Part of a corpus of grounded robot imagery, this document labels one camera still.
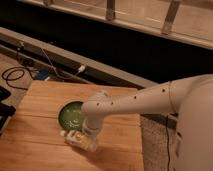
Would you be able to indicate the green ceramic bowl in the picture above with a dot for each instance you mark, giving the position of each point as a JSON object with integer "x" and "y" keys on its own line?
{"x": 70, "y": 116}

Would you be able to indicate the black equipment at left edge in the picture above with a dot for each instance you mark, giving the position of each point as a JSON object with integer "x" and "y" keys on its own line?
{"x": 6, "y": 111}

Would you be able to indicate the blue object on floor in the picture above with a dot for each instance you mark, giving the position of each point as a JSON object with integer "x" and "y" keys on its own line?
{"x": 41, "y": 75}

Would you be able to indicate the window frame with posts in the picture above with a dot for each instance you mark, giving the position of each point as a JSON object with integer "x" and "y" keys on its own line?
{"x": 188, "y": 21}

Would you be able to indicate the metal rail beam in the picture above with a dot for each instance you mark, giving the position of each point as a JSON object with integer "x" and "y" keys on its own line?
{"x": 74, "y": 65}

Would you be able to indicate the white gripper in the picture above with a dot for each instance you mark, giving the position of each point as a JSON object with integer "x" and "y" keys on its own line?
{"x": 92, "y": 128}

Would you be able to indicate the white plastic bottle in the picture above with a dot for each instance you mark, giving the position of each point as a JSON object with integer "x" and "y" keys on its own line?
{"x": 77, "y": 138}

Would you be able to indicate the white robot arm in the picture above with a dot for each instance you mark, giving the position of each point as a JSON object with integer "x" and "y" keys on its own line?
{"x": 191, "y": 99}

